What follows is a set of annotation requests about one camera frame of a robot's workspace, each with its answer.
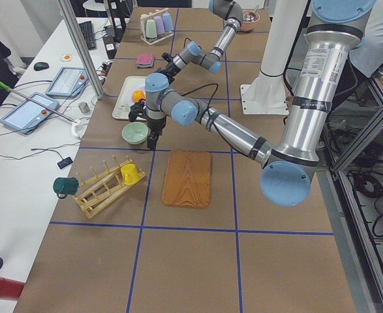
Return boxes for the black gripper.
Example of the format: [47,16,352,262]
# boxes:
[155,61,180,81]
[147,117,165,151]

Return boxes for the orange fruit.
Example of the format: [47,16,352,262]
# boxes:
[132,89,146,102]

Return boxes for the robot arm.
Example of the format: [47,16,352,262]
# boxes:
[155,0,243,83]
[144,1,374,207]

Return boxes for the cream bear tray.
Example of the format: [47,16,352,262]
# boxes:
[112,76,146,120]

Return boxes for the wooden tray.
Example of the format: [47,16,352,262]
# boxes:
[161,150,212,209]

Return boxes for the green bowl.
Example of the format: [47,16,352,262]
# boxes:
[121,122,149,145]

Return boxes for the folded pink grey cloths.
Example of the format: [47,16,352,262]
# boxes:
[136,53,155,68]

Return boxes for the purple cup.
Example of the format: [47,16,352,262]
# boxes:
[153,16,165,35]

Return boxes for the green cup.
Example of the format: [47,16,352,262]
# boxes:
[146,19,157,40]

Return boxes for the blue cup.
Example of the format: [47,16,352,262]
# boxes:
[162,12,174,32]

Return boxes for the yellow mug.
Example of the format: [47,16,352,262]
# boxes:
[121,163,140,185]

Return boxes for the wooden mug rack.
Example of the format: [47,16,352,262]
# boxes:
[72,156,146,218]

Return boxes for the black keyboard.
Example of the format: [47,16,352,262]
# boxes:
[78,21,97,50]

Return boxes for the blue teach pendant far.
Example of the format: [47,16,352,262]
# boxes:
[46,67,88,98]

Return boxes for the blue teach pendant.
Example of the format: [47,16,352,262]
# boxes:
[46,67,88,98]
[0,100,51,134]

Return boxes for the dark green mug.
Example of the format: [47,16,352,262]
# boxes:
[53,177,79,199]

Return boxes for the blue teach pendant near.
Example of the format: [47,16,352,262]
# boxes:
[0,100,51,134]

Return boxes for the black computer mouse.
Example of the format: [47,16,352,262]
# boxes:
[33,61,50,71]

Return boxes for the white wire cup rack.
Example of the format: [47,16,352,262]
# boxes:
[140,8,174,45]

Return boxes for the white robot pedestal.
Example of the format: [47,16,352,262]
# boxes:
[241,0,310,115]

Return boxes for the aluminium frame post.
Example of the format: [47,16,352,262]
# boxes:
[57,0,104,100]

